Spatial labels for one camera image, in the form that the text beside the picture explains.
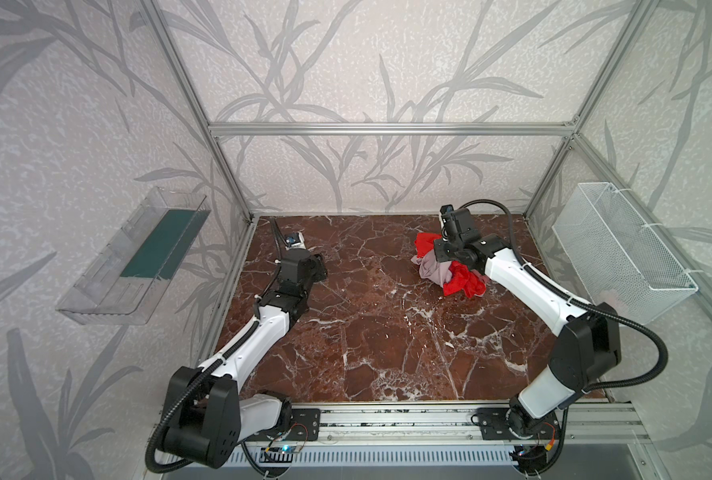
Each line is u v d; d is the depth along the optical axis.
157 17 0.71
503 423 0.72
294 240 0.73
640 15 0.71
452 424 0.75
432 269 0.92
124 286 0.63
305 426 0.72
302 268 0.64
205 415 0.40
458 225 0.65
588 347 0.44
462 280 0.91
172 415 0.38
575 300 0.47
